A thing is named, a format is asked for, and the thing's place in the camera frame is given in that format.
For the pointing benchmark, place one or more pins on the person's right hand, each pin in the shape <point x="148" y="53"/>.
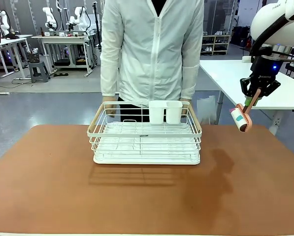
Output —
<point x="111" y="105"/>

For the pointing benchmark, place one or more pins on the large white table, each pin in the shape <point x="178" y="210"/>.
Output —
<point x="230" y="78"/>

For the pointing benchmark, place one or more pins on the white desk with laptop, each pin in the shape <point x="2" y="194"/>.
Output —
<point x="11" y="40"/>

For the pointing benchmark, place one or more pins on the brown bottle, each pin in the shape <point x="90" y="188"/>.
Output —
<point x="41" y="31"/>

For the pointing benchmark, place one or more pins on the wooden shoe shelf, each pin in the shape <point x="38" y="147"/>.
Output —
<point x="215" y="45"/>

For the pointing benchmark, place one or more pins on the black bags pile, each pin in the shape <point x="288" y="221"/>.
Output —
<point x="240" y="34"/>

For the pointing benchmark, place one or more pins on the person in white jacket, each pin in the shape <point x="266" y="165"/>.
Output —
<point x="151" y="49"/>

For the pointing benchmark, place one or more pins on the person's right forearm, white sleeve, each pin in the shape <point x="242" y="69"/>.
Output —
<point x="109" y="76"/>

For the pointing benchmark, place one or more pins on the grey plastic stool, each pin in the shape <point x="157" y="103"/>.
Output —
<point x="39" y="71"/>

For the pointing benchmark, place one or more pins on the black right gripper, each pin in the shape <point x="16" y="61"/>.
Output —
<point x="266" y="71"/>

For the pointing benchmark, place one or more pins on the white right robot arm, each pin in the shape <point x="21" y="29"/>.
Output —
<point x="265" y="17"/>

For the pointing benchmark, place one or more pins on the white workbench with robots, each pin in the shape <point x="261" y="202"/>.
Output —
<point x="63" y="39"/>

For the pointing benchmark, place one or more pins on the white translucent chair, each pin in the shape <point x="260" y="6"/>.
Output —
<point x="206" y="108"/>

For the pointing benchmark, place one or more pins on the white plastic cutlery holder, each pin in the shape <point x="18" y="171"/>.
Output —
<point x="165" y="110"/>

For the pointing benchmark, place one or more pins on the black power strip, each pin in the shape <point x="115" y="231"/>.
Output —
<point x="61" y="73"/>

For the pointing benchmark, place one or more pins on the black tripod pole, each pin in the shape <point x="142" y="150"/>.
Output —
<point x="95" y="24"/>

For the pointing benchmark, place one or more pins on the white power strip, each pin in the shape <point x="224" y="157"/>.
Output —
<point x="277" y="124"/>

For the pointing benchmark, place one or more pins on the person's left forearm, white sleeve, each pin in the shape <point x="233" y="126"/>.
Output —
<point x="190" y="81"/>

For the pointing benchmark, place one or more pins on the person's left hand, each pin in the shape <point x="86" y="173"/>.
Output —
<point x="187" y="105"/>

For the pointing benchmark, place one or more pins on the white plastic drain tray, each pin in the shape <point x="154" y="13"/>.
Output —
<point x="146" y="159"/>

